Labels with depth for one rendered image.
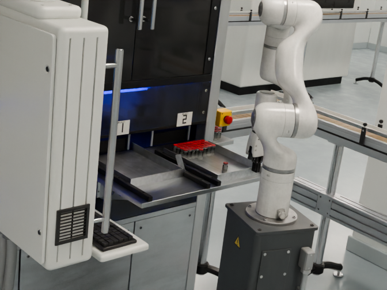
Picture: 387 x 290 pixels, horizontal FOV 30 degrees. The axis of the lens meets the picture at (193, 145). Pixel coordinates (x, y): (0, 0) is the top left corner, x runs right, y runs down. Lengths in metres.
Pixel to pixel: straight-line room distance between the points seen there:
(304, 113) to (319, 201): 1.41
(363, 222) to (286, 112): 1.35
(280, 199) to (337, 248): 2.02
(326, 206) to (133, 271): 1.14
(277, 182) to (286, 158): 0.09
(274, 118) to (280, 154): 0.13
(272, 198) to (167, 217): 0.81
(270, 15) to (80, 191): 0.92
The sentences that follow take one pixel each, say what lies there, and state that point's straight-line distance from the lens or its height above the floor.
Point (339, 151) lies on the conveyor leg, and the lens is 3.78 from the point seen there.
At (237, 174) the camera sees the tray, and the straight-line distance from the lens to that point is 2.92.
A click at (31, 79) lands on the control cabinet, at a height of 1.38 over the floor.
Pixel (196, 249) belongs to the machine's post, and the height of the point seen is 0.35.
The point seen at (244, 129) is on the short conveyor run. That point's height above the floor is 0.88.
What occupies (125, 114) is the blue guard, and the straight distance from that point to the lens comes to 2.93.
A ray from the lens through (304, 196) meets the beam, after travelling 3.95.
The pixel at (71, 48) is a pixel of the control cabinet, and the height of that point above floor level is 1.49.
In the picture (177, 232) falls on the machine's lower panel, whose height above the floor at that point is 0.47.
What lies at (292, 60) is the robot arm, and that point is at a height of 1.43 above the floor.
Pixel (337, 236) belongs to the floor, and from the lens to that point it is 4.75.
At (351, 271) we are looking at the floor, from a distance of 4.35.
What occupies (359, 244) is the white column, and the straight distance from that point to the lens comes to 4.52.
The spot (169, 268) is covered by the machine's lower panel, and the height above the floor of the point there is 0.28.
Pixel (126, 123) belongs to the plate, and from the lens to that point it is 2.94.
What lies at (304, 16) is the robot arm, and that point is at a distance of 2.60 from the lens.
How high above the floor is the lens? 1.90
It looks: 18 degrees down
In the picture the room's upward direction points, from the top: 7 degrees clockwise
